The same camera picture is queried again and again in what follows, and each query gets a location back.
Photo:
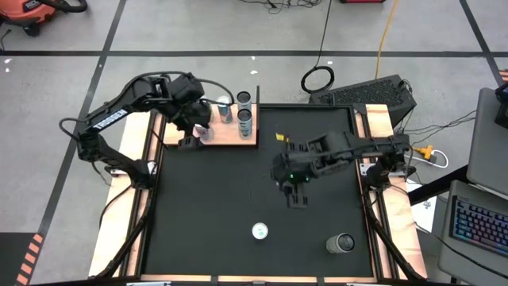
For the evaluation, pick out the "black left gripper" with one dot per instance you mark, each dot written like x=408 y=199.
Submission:
x=194 y=115

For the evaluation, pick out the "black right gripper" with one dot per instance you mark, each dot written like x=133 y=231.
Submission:
x=295 y=176

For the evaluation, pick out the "silver can with white lid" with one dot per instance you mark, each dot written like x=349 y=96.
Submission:
x=204 y=133

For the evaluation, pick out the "blue silver Red Bull can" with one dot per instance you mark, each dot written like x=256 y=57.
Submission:
x=225 y=115
x=260 y=231

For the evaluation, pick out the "white can with black lid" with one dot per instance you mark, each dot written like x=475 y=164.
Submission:
x=245 y=126

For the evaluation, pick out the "grey can with dark lid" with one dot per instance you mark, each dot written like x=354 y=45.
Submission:
x=337 y=244

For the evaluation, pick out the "white Celsius Arctic Vibe can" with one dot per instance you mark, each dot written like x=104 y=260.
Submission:
x=243 y=97

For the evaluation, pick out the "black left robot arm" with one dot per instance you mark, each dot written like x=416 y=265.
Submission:
x=111 y=119

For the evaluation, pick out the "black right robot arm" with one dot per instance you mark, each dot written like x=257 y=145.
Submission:
x=357 y=149

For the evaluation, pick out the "wooden shelf board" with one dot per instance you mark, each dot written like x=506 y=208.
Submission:
x=226 y=135

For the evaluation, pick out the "yellow tag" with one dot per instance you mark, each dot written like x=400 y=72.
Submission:
x=281 y=137

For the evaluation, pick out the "black table mat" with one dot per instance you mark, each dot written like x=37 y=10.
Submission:
x=222 y=206

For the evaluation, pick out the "black power adapter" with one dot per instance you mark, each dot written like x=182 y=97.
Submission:
x=402 y=141

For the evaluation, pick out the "black mesh computer tower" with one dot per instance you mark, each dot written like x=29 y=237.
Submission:
x=369 y=95

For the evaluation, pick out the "white paper sheet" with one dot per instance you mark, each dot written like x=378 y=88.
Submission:
x=426 y=214

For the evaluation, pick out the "yellow plug splitter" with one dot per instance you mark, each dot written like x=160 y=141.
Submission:
x=425 y=151

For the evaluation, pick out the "computer keyboard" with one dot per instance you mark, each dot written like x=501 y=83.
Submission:
x=480 y=226

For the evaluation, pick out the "grey desk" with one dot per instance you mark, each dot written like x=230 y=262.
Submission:
x=486 y=139

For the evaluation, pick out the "orange shop vacuum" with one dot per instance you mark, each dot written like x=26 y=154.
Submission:
x=28 y=14

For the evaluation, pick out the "black device on desk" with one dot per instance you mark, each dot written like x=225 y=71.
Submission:
x=503 y=111

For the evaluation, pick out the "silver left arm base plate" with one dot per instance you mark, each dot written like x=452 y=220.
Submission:
x=152 y=167

